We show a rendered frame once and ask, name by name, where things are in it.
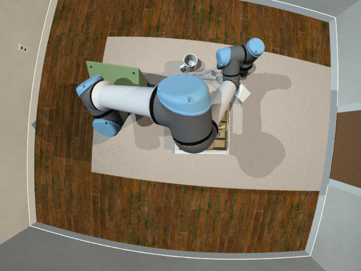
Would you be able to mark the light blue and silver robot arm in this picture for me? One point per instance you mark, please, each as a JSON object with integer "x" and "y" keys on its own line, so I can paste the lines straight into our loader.
{"x": 182, "y": 103}

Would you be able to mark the grey mug with white rim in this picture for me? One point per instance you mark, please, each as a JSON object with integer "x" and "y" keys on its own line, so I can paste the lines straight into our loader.
{"x": 190, "y": 60}

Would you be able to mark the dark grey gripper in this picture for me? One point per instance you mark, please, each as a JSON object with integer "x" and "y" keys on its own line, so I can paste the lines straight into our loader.
{"x": 244, "y": 72}

